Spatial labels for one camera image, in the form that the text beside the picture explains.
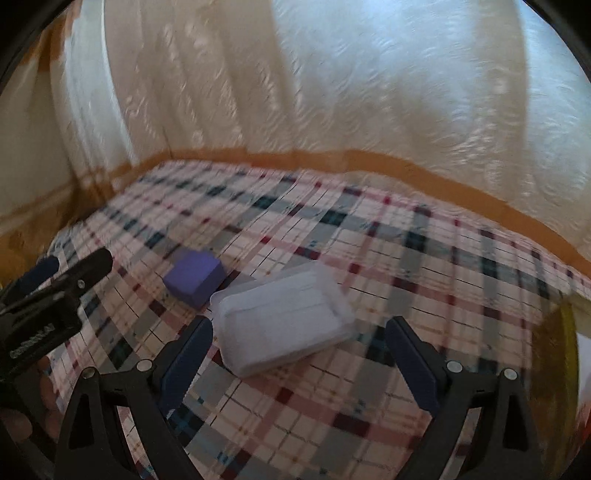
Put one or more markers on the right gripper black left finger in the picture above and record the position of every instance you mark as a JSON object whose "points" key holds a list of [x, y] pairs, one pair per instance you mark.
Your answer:
{"points": [[92, 443]]}

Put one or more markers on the purple rectangular block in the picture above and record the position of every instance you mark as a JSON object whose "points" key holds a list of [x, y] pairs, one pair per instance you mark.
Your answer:
{"points": [[194, 278]]}

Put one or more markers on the clear plastic lidded box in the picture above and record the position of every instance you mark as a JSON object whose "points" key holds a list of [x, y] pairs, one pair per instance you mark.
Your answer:
{"points": [[263, 324]]}

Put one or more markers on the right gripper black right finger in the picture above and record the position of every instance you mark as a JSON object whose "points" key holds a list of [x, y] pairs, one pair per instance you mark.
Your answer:
{"points": [[505, 442]]}

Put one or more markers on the cream lace curtain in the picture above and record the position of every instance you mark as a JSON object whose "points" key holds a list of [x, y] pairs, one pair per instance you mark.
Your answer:
{"points": [[484, 104]]}

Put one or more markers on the gold metal tin tray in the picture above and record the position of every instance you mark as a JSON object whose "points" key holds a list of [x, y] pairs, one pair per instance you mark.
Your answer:
{"points": [[554, 384]]}

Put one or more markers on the plaid tablecloth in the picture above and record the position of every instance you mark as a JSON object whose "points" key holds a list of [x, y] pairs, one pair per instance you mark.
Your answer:
{"points": [[299, 382]]}

